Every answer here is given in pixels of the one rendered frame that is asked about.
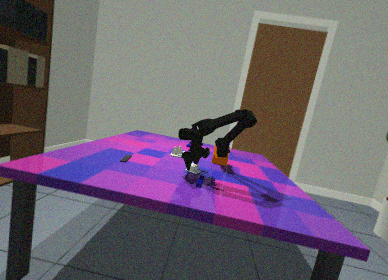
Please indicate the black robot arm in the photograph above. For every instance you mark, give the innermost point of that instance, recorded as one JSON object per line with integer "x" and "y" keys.
{"x": 207, "y": 126}

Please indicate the grey flat bar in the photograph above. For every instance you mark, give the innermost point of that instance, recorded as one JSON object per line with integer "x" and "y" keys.
{"x": 126, "y": 158}

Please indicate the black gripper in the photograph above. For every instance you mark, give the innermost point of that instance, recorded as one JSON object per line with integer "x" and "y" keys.
{"x": 190, "y": 157}

